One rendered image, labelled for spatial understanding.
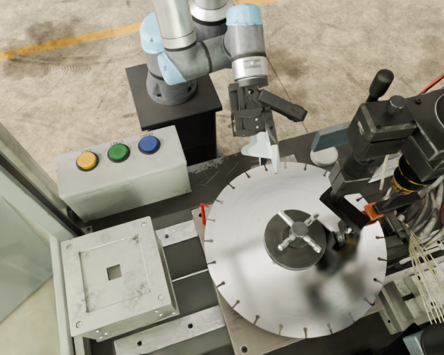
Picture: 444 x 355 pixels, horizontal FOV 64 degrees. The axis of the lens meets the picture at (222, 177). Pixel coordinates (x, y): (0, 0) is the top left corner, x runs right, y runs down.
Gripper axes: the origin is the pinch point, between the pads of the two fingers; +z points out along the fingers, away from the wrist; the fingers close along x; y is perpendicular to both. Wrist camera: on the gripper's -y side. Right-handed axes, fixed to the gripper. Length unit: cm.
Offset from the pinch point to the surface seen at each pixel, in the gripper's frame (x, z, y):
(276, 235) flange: 15.6, 10.2, 3.7
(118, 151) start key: -3.3, -8.6, 33.2
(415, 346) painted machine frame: 33.2, 23.4, -10.1
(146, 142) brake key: -4.1, -9.8, 26.9
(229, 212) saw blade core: 11.2, 5.6, 11.3
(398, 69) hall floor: -132, -38, -112
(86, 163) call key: -2.3, -7.0, 40.1
